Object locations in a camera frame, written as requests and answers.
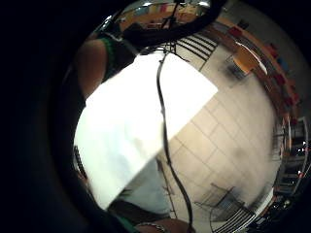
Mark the black tripod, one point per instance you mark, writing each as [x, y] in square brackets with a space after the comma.
[171, 14]

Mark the orange round table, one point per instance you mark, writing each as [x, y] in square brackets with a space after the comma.
[248, 59]

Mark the black slatted chair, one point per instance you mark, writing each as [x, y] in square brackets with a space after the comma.
[234, 221]
[196, 45]

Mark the metal shelf rack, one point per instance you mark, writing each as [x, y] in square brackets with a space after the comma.
[293, 155]

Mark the wooden wall shelf coloured boxes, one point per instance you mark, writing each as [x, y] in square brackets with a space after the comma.
[275, 77]

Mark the thin black stand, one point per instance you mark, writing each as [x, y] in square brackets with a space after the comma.
[166, 184]

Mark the the person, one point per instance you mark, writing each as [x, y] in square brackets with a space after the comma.
[145, 191]

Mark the dark chair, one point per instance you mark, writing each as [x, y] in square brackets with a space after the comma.
[235, 69]

